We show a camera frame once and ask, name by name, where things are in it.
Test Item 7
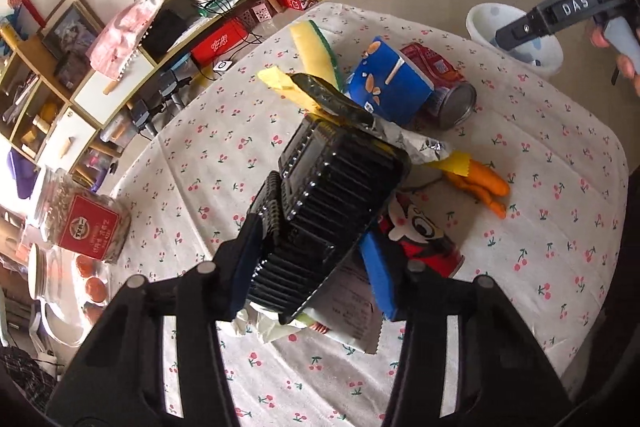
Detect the white snack packet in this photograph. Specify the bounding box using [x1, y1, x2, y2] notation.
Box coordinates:
[232, 255, 383, 355]

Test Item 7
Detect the red cartoon drink can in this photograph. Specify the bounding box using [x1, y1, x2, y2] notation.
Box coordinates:
[372, 192, 464, 277]

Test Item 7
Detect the black plastic food tray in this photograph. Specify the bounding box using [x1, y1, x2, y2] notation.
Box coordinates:
[248, 115, 410, 324]

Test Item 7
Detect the orange peel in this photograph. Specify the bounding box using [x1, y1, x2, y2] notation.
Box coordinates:
[444, 159, 510, 219]

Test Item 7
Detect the red tin can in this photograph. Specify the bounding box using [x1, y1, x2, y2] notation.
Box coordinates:
[401, 42, 477, 130]

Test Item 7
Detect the yellow foil snack wrapper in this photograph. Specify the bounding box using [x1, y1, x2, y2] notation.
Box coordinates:
[257, 66, 472, 176]

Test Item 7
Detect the blue almond snack box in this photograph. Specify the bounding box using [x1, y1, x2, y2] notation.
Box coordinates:
[347, 37, 435, 126]

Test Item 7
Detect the yellow green sponge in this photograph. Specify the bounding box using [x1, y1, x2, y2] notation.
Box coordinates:
[290, 20, 346, 92]

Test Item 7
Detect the white polka dot trash bin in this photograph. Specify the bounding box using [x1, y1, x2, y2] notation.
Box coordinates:
[465, 2, 564, 78]

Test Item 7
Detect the person's right hand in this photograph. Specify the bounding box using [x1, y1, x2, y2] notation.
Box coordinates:
[590, 25, 640, 95]

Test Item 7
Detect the orange tangerine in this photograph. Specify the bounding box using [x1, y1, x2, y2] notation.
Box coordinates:
[82, 303, 104, 325]
[75, 255, 98, 279]
[85, 277, 108, 303]

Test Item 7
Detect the glass teapot wooden lid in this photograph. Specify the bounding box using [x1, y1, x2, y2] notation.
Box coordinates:
[28, 244, 111, 348]

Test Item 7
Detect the cherry print tablecloth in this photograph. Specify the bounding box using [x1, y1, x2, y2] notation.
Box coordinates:
[106, 1, 630, 427]

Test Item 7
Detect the nut jar red label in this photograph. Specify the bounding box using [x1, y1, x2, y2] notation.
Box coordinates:
[29, 167, 131, 263]

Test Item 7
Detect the red box under cabinet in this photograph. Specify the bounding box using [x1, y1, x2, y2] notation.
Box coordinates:
[191, 20, 247, 67]

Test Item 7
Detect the pink cloth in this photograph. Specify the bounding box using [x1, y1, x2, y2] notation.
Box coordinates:
[87, 0, 166, 81]

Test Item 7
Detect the wooden tv cabinet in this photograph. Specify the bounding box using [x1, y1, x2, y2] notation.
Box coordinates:
[70, 0, 280, 128]

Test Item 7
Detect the wooden shelf unit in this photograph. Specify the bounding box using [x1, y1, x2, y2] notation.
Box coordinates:
[1, 25, 72, 164]

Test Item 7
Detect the framed picture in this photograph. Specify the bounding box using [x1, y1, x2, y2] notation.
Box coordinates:
[40, 0, 104, 58]

